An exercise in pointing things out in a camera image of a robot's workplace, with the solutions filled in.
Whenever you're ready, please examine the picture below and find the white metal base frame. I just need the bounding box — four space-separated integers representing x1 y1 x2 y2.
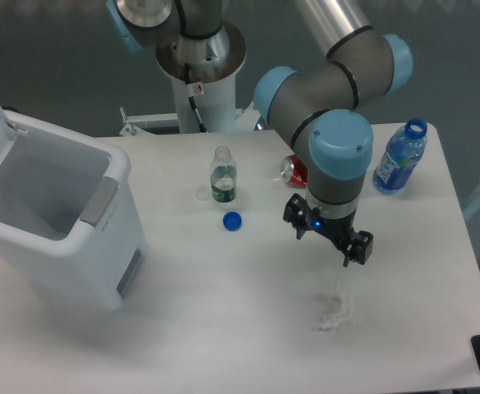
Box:
118 102 265 137

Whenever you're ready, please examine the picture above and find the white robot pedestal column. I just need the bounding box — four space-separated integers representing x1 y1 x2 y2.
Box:
156 21 246 134

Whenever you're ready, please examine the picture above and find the white trash can body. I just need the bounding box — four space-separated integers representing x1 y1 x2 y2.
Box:
0 111 148 310

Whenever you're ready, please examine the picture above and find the crushed red soda can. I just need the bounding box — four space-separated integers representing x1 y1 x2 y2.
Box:
280 154 308 189

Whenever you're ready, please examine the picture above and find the blue plastic drink bottle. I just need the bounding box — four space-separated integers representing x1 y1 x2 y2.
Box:
373 117 427 195

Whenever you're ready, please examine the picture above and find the blue bottle cap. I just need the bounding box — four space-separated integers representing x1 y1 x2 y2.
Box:
222 211 243 231

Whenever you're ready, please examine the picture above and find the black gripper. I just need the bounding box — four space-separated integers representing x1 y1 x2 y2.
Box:
283 194 374 268

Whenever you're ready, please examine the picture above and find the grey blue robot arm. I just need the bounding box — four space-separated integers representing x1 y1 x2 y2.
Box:
107 1 414 263

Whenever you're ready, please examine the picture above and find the clear green-label water bottle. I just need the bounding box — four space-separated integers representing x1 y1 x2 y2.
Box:
209 145 237 204

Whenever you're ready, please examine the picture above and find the crumpled white tissue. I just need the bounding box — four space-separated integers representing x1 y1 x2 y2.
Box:
312 282 355 332

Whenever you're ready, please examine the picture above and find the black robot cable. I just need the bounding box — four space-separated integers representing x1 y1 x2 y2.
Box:
184 63 208 134

